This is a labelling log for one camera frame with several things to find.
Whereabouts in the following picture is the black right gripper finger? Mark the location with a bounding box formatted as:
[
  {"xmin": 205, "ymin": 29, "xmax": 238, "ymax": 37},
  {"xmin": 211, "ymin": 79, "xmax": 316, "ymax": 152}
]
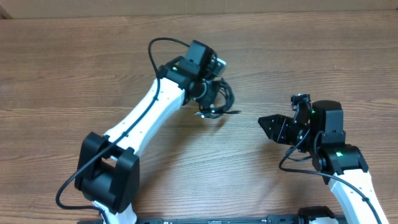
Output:
[
  {"xmin": 261, "ymin": 119, "xmax": 285, "ymax": 143},
  {"xmin": 258, "ymin": 114, "xmax": 287, "ymax": 131}
]

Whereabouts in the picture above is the black usb cable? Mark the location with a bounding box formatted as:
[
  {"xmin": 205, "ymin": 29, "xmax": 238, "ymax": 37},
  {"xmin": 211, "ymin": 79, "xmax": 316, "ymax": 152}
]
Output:
[{"xmin": 194, "ymin": 79, "xmax": 242, "ymax": 119}]

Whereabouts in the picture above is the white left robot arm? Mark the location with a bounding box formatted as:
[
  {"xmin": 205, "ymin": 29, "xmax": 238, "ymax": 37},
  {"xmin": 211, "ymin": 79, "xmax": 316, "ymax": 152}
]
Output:
[{"xmin": 70, "ymin": 40, "xmax": 234, "ymax": 223}]

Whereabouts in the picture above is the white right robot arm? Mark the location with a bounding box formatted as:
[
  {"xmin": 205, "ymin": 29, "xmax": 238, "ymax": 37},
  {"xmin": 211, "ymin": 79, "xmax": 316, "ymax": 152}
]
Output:
[{"xmin": 257, "ymin": 99, "xmax": 388, "ymax": 223}]

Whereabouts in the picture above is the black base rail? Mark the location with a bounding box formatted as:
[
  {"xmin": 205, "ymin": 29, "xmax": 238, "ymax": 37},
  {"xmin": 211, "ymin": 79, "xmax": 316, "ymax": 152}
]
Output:
[{"xmin": 77, "ymin": 213, "xmax": 352, "ymax": 224}]

